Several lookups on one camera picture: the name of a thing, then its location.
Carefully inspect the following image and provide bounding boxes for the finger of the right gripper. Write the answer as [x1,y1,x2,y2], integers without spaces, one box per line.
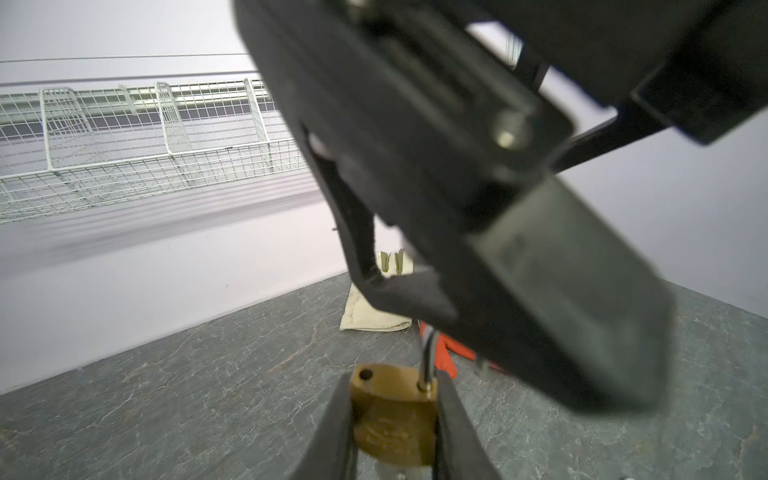
[233,1,674,414]

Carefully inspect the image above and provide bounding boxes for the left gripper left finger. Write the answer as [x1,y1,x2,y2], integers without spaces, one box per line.
[290,372,358,480]

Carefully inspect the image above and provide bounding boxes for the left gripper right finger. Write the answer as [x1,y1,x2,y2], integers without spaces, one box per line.
[432,370,501,480]

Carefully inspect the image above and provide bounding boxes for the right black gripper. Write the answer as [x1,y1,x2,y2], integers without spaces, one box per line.
[439,1,767,144]

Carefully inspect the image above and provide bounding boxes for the brass padlock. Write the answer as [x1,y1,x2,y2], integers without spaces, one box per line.
[349,327,439,468]

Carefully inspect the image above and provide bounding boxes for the red rubber glove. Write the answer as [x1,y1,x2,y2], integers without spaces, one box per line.
[434,333,477,379]

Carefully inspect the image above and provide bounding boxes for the cream work glove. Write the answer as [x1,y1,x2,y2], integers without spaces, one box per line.
[338,248,416,333]

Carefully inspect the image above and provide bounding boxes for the white wire wall shelf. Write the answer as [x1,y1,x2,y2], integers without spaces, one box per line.
[1,78,306,223]

